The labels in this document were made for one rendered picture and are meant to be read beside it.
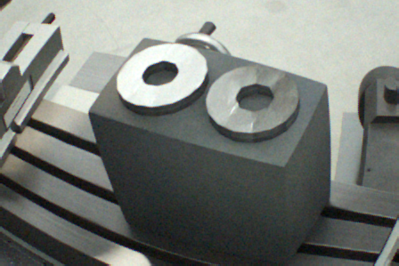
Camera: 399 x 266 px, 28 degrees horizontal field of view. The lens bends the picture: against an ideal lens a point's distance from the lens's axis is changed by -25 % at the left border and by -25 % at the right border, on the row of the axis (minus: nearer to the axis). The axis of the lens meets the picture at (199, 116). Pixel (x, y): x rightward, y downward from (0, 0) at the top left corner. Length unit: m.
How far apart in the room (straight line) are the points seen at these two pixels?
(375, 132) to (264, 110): 0.75
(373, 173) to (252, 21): 1.34
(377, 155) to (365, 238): 0.58
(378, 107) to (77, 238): 0.76
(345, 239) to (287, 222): 0.12
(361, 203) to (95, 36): 1.94
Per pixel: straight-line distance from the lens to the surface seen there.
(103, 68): 1.65
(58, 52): 1.37
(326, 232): 1.08
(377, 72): 1.79
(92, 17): 3.04
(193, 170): 0.97
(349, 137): 1.93
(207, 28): 1.75
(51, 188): 1.20
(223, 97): 0.96
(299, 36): 2.80
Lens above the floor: 1.79
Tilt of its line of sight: 44 degrees down
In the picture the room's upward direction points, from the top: 12 degrees counter-clockwise
